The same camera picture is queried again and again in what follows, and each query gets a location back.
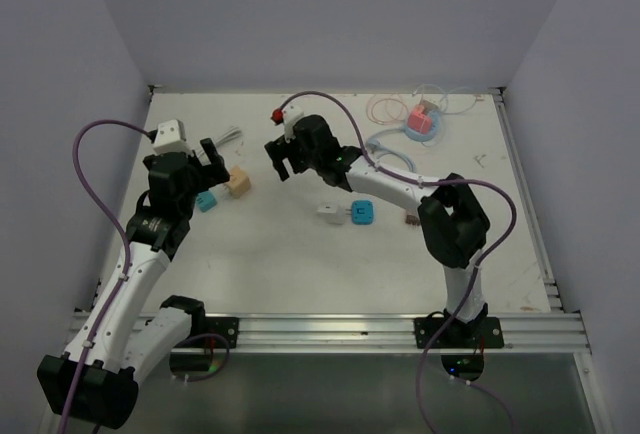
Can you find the pink cube plug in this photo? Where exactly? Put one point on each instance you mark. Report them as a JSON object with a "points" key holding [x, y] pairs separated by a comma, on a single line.
{"points": [[419, 121]]}

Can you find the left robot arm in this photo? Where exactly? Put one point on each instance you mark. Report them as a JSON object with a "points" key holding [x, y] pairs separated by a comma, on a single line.
{"points": [[98, 376]]}

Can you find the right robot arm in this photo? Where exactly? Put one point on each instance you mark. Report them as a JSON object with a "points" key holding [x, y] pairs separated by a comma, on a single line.
{"points": [[453, 223]]}

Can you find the right side aluminium rail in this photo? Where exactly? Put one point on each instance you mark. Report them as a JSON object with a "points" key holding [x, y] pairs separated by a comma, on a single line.
{"points": [[548, 278]]}

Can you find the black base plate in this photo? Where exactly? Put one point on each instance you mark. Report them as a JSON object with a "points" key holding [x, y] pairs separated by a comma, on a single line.
{"points": [[482, 332], [227, 327]]}

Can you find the aluminium rail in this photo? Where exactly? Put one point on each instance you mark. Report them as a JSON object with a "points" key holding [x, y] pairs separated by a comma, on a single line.
{"points": [[548, 278], [551, 333]]}

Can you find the teal power strip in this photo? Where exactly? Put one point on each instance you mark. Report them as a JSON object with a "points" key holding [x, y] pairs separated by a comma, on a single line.
{"points": [[205, 201]]}

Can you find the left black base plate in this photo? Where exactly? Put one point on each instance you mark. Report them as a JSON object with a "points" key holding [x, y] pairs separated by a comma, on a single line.
{"points": [[227, 327]]}

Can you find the white charger plug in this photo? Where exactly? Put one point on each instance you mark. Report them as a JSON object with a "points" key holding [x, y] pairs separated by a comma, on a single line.
{"points": [[334, 213]]}

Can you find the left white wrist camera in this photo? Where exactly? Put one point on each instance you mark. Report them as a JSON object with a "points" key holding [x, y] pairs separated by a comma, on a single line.
{"points": [[171, 137]]}

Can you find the aluminium front rail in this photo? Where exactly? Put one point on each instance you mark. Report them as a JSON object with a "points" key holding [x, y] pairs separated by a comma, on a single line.
{"points": [[551, 333]]}

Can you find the tan wooden socket cube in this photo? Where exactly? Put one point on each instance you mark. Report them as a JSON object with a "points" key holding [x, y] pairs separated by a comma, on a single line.
{"points": [[239, 182]]}

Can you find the blue square adapter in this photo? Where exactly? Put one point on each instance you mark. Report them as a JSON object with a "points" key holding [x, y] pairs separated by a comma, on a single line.
{"points": [[362, 212]]}

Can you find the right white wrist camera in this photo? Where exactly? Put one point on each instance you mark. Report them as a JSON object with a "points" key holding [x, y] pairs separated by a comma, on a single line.
{"points": [[287, 117]]}

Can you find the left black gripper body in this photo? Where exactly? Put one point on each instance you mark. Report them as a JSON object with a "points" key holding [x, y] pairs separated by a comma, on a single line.
{"points": [[201, 177]]}

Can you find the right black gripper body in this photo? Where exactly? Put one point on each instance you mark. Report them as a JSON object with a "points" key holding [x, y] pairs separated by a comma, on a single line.
{"points": [[301, 162]]}

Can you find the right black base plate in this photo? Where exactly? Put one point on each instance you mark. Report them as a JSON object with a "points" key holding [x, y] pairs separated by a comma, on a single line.
{"points": [[482, 332]]}

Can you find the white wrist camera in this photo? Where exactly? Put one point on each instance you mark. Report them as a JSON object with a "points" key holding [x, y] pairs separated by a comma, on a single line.
{"points": [[287, 117], [171, 137]]}

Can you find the light blue round socket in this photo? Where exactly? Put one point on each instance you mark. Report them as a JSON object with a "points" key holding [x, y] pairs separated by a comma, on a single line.
{"points": [[435, 135]]}

